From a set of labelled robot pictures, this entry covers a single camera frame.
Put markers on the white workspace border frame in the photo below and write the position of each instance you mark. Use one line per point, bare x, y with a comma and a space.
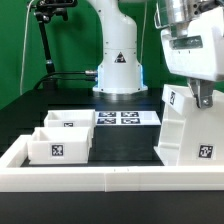
15, 177

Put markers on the white drawer box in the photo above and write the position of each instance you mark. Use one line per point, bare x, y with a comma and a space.
70, 118
59, 145

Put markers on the white fiducial marker plate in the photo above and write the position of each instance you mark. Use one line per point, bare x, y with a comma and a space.
127, 118

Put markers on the white drawer cabinet frame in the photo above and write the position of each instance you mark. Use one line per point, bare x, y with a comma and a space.
190, 136

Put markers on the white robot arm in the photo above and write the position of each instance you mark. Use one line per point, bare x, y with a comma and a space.
120, 73

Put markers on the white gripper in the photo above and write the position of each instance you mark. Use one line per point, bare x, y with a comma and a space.
203, 59

